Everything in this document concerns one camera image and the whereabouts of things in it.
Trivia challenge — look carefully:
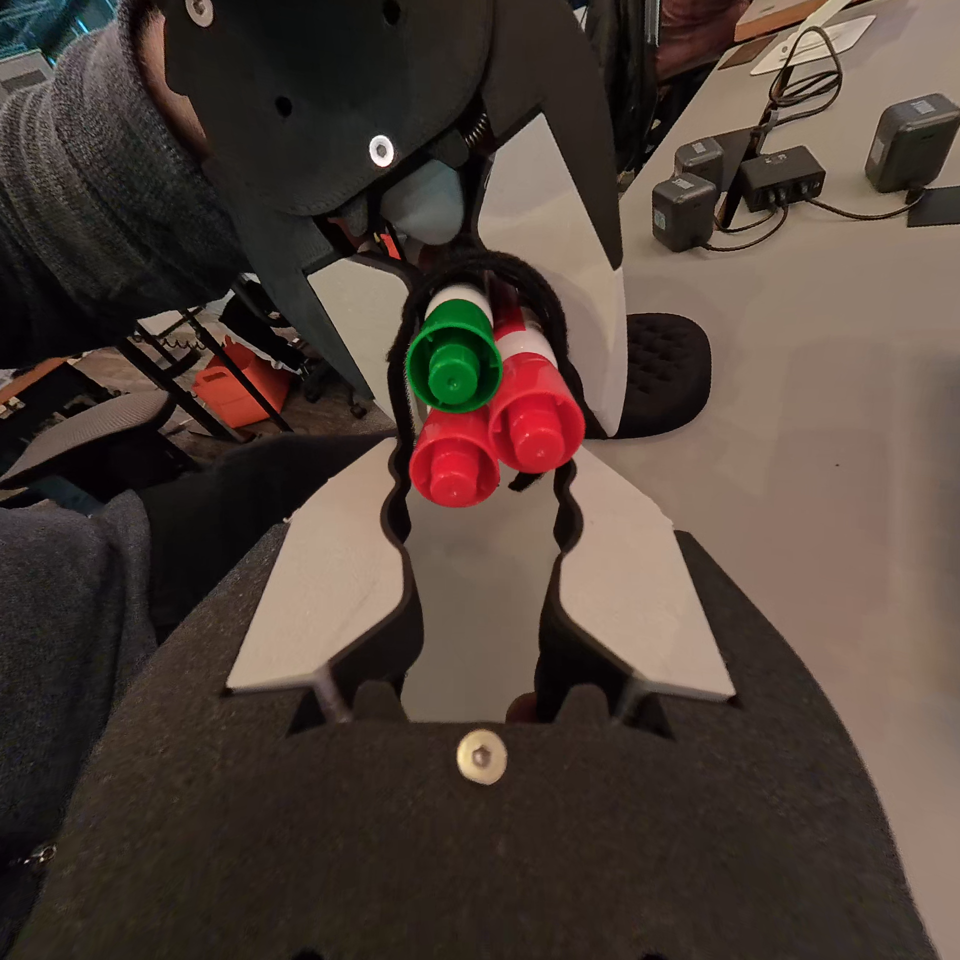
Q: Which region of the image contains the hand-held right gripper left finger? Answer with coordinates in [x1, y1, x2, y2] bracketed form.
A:
[225, 435, 426, 723]

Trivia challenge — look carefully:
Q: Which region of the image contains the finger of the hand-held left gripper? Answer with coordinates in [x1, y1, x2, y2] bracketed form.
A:
[217, 180, 417, 410]
[477, 0, 629, 441]

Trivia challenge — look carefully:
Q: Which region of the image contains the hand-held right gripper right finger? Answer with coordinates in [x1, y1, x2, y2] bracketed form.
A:
[534, 446, 738, 726]

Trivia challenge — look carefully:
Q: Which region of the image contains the black fuzzy strap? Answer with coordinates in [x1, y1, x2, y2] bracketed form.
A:
[384, 251, 590, 494]

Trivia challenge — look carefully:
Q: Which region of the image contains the green marker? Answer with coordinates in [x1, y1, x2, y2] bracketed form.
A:
[405, 281, 504, 414]

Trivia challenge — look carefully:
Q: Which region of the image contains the red marker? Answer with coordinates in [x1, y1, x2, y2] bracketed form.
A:
[408, 408, 502, 510]
[487, 288, 587, 476]

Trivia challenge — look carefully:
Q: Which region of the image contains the person's left forearm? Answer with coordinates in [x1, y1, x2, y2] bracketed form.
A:
[0, 0, 252, 370]

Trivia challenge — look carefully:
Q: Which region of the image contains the person's left hand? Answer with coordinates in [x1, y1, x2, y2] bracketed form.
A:
[129, 0, 209, 164]

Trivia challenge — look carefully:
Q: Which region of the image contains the orange plastic box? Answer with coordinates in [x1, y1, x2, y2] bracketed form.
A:
[190, 335, 295, 431]

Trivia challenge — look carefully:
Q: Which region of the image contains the black jacket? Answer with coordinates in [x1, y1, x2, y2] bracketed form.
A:
[583, 0, 663, 179]

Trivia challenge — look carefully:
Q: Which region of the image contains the black mesh pad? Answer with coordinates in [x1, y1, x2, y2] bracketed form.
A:
[588, 311, 714, 441]

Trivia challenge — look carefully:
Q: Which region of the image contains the black upright stand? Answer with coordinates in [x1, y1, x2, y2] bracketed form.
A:
[712, 123, 774, 228]

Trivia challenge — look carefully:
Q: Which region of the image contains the black hub box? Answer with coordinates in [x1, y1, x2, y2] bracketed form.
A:
[738, 145, 828, 213]

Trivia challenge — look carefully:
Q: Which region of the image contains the person's dark clothing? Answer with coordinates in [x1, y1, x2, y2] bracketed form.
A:
[0, 431, 400, 960]

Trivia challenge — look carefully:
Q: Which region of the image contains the grey office chair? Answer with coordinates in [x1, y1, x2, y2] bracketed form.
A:
[0, 390, 179, 492]

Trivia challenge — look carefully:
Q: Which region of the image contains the white flat pad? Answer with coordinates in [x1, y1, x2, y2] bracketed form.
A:
[750, 13, 876, 77]

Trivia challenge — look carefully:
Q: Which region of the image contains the large black charger block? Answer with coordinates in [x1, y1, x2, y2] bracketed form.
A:
[864, 93, 960, 194]

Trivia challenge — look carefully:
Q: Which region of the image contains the black flat card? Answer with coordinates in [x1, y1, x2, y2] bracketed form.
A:
[906, 186, 960, 228]

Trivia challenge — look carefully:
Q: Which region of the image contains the black braided cable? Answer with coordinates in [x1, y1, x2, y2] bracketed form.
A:
[819, 186, 929, 224]

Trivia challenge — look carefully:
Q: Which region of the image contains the black looped cable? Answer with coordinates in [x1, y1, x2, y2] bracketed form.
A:
[756, 24, 843, 145]

